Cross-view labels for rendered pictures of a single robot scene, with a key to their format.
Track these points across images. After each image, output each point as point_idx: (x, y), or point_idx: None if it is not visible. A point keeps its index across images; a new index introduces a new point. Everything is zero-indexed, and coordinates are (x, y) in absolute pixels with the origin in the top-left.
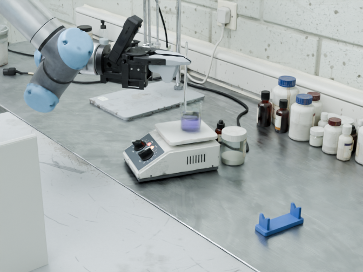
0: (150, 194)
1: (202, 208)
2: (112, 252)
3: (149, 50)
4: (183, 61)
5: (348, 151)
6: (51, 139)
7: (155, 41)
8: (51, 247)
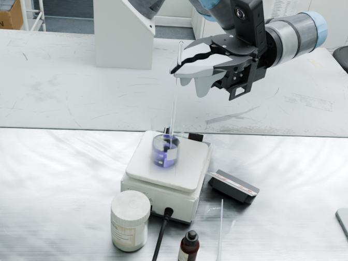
0: (127, 137)
1: (68, 150)
2: (75, 87)
3: (227, 49)
4: (172, 63)
5: None
6: (300, 134)
7: None
8: (111, 72)
